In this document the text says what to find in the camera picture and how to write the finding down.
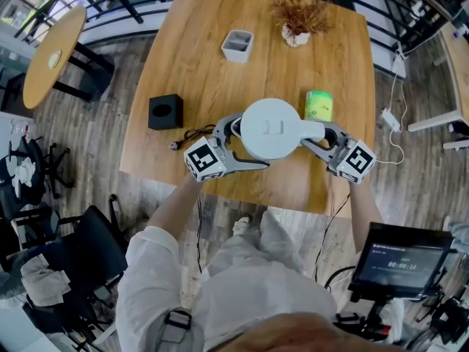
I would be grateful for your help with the light wooden desk white legs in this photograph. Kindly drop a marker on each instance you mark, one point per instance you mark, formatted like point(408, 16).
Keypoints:
point(458, 68)

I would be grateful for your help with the pale round coaster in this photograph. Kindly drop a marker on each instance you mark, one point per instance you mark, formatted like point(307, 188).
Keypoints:
point(55, 59)

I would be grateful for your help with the person's right forearm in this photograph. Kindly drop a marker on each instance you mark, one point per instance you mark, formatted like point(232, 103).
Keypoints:
point(362, 215)

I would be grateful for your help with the white crumpled cloth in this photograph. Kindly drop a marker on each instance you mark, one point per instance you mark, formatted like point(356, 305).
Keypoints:
point(23, 172)

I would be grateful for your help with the reddish plant in white pot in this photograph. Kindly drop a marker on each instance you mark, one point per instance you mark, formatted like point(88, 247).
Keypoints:
point(300, 13)

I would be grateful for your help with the white electric kettle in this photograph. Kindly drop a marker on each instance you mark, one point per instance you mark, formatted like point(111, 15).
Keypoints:
point(269, 128)

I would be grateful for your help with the round wooden side table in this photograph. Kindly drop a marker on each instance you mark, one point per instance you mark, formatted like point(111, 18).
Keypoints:
point(62, 31)

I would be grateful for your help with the person's light trousers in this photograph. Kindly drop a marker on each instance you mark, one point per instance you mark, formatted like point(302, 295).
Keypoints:
point(271, 240)

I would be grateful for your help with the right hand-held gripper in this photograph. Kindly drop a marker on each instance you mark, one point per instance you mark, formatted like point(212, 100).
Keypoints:
point(357, 161)

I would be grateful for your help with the black office chair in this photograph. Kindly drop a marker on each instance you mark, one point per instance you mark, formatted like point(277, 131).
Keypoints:
point(36, 185)
point(91, 240)

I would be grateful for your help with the beige cloth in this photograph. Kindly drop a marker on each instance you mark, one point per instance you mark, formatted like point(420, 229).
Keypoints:
point(44, 281)

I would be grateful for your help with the black cube tissue box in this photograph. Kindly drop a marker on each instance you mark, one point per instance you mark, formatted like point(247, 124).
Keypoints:
point(165, 114)

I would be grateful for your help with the black metal railing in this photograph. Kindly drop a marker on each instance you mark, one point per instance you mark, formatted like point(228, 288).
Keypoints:
point(122, 0)

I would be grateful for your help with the white power strip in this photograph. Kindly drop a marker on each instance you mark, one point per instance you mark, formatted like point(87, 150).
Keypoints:
point(390, 119)

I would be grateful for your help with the person's white shoe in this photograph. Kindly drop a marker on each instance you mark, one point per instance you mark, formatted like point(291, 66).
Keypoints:
point(242, 226)

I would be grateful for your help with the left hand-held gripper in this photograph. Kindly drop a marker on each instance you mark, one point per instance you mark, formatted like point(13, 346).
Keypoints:
point(201, 158)

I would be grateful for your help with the person's white shirt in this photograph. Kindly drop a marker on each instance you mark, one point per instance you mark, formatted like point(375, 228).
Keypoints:
point(154, 270)

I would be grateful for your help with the black camera stand rig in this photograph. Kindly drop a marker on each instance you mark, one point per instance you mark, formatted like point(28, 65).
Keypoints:
point(373, 325)

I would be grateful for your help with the person's left forearm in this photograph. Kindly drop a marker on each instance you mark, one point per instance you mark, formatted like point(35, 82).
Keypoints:
point(172, 211)

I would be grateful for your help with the black monitor screen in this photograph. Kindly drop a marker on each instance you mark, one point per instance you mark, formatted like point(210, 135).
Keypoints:
point(399, 259)

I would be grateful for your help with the white divided organizer box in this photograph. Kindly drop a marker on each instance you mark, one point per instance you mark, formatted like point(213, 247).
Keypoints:
point(237, 46)

